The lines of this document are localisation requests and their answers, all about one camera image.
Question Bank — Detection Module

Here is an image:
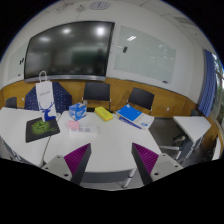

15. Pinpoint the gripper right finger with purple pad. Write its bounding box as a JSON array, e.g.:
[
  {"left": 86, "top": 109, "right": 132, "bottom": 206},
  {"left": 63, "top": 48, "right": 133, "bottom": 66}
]
[{"left": 131, "top": 143, "right": 182, "bottom": 185}]

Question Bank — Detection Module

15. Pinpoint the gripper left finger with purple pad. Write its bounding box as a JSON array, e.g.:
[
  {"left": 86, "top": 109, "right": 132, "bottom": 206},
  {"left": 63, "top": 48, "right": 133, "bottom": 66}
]
[{"left": 42, "top": 143, "right": 92, "bottom": 185}]

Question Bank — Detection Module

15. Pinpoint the pink sticky note pad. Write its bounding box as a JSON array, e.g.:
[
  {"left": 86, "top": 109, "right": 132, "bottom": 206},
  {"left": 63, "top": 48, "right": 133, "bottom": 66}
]
[{"left": 68, "top": 121, "right": 79, "bottom": 130}]

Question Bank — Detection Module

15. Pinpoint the white and blue box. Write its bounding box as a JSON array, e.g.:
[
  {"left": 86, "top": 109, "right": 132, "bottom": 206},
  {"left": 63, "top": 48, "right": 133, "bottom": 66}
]
[{"left": 118, "top": 113, "right": 154, "bottom": 130}]

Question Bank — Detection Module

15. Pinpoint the black mouse pad green print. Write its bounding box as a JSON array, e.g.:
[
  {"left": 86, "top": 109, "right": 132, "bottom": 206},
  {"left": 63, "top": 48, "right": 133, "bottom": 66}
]
[{"left": 25, "top": 118, "right": 60, "bottom": 143}]

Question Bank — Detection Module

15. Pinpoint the blue tissue box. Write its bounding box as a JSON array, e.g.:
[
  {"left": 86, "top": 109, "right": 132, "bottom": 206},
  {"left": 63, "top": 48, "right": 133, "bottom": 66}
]
[{"left": 69, "top": 103, "right": 87, "bottom": 121}]

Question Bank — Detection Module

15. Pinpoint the white side table right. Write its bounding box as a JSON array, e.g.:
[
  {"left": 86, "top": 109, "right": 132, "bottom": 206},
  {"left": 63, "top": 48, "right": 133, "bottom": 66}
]
[{"left": 159, "top": 116, "right": 211, "bottom": 161}]

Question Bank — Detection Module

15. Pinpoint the blue book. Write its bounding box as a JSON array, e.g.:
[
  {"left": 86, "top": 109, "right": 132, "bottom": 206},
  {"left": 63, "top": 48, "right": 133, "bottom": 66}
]
[{"left": 116, "top": 104, "right": 142, "bottom": 121}]

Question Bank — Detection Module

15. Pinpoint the yellow box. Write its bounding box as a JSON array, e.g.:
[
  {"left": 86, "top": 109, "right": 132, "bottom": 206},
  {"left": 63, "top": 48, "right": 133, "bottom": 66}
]
[{"left": 95, "top": 106, "right": 113, "bottom": 121}]

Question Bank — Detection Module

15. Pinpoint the black office chair right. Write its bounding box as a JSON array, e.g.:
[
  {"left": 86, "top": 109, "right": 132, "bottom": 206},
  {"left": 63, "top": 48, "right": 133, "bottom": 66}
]
[{"left": 127, "top": 87, "right": 155, "bottom": 112}]

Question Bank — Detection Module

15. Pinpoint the black office chair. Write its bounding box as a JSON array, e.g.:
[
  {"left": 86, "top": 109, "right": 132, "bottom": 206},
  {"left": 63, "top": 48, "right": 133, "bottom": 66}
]
[
  {"left": 127, "top": 87, "right": 155, "bottom": 112},
  {"left": 82, "top": 82, "right": 111, "bottom": 107}
]

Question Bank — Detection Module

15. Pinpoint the black office chair middle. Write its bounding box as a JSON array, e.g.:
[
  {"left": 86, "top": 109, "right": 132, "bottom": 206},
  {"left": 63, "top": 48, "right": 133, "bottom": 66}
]
[{"left": 82, "top": 82, "right": 111, "bottom": 107}]

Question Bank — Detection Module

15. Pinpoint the white paper bag blue deer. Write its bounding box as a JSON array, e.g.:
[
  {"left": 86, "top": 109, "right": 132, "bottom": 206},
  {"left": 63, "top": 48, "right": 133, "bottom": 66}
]
[{"left": 36, "top": 71, "right": 56, "bottom": 122}]

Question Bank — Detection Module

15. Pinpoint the black chair far left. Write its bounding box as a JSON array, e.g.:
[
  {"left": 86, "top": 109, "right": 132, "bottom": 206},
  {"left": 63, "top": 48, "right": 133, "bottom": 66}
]
[{"left": 5, "top": 97, "right": 17, "bottom": 109}]

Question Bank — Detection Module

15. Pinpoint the blue curtain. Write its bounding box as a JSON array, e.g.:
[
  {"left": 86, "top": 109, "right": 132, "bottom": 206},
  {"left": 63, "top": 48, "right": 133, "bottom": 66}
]
[{"left": 198, "top": 51, "right": 216, "bottom": 117}]

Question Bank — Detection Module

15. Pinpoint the glass whiteboard on wall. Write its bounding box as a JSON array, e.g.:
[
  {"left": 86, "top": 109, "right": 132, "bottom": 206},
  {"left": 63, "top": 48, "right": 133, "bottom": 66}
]
[{"left": 115, "top": 26, "right": 176, "bottom": 83}]

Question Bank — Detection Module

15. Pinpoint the large black wall screen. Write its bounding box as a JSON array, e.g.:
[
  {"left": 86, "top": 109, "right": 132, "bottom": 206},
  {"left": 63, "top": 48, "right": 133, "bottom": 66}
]
[{"left": 24, "top": 21, "right": 115, "bottom": 82}]

